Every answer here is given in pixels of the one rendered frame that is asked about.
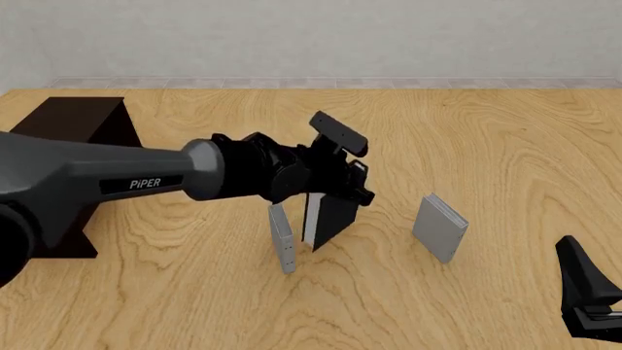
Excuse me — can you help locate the grey book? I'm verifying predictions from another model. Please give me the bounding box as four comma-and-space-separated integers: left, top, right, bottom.
268, 202, 296, 275
411, 192, 470, 264

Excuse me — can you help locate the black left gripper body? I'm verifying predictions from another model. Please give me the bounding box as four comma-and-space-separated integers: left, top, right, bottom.
329, 152, 376, 207

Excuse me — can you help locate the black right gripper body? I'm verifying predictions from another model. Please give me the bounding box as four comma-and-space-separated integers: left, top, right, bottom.
561, 300, 622, 340

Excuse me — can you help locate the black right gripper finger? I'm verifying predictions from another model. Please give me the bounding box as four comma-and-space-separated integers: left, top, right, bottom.
555, 234, 622, 311

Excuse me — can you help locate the flat camera plate on stalk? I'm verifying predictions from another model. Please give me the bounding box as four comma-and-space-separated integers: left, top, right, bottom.
309, 111, 369, 158

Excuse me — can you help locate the dark brown wooden cabinet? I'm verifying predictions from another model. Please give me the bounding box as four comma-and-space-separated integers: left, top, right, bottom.
9, 96, 143, 259

